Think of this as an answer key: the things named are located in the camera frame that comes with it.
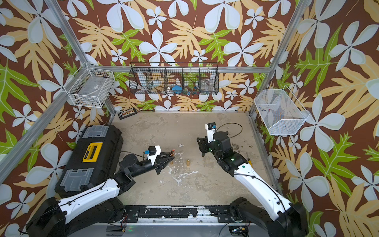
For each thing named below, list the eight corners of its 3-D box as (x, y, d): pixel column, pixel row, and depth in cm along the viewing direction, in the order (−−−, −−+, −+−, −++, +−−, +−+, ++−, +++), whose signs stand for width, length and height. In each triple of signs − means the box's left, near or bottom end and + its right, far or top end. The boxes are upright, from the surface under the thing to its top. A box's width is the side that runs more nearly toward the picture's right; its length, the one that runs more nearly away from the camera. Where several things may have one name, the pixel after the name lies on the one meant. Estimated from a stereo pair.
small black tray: (120, 119, 118) (119, 118, 116) (118, 115, 121) (117, 113, 119) (137, 113, 122) (137, 111, 121) (135, 109, 126) (134, 107, 124)
